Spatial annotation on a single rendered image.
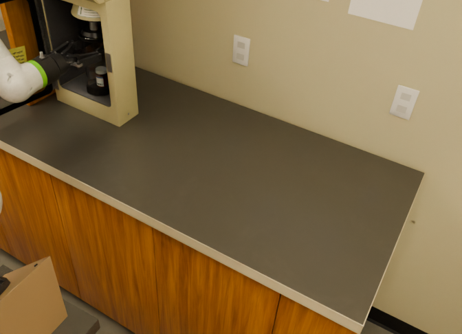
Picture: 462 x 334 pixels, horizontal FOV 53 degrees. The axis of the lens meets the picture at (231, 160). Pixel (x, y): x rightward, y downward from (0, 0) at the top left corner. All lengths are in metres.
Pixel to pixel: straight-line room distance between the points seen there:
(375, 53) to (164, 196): 0.83
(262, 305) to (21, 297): 0.70
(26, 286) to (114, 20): 0.90
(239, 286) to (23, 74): 0.91
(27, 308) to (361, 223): 0.94
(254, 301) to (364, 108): 0.77
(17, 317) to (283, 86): 1.21
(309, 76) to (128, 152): 0.71
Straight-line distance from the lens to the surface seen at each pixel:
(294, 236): 1.39
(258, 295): 1.41
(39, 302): 1.12
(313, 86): 1.75
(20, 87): 1.52
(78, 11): 1.69
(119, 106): 1.73
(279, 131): 1.77
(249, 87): 1.88
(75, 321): 1.23
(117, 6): 1.60
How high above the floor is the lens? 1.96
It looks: 39 degrees down
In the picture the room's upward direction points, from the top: 4 degrees clockwise
